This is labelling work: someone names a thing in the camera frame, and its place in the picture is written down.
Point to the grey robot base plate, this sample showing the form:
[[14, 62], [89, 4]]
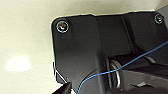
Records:
[[80, 43]]

